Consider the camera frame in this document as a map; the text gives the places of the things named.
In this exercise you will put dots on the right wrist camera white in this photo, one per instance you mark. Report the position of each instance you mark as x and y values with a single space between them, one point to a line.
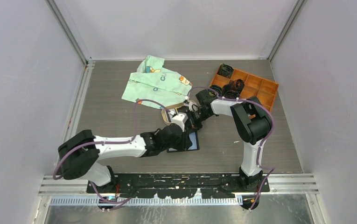
192 105

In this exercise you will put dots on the rolled dark belt front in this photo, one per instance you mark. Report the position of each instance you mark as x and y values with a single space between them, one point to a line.
215 90

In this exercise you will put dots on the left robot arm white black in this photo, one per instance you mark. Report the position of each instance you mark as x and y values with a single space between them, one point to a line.
80 155

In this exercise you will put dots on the black leather card holder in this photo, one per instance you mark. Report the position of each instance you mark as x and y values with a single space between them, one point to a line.
194 141

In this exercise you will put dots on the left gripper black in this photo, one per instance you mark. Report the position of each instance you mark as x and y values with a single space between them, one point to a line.
186 142

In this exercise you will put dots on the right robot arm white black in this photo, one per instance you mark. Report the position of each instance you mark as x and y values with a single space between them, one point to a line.
253 122

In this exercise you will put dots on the slotted metal cable duct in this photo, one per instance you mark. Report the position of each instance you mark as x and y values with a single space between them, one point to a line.
155 201

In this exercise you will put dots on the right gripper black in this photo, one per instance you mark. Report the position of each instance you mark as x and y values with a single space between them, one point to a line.
194 125

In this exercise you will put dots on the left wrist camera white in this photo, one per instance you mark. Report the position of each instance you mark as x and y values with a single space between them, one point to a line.
179 119

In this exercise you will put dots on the orange compartment organizer tray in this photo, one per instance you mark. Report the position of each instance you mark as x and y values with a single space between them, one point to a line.
255 86

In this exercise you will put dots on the beige oval tray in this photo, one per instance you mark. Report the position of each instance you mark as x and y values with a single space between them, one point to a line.
171 110

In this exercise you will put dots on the rolled dark belt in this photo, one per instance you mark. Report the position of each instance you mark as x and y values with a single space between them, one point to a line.
225 70
215 90

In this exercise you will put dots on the green cartoon print cloth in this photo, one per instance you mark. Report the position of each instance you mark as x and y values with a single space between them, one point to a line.
151 81

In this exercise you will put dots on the rolled dark belt back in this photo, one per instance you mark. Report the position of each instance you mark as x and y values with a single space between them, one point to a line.
225 70

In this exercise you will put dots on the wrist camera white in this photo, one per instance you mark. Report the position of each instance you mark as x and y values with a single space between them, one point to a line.
192 105
179 119

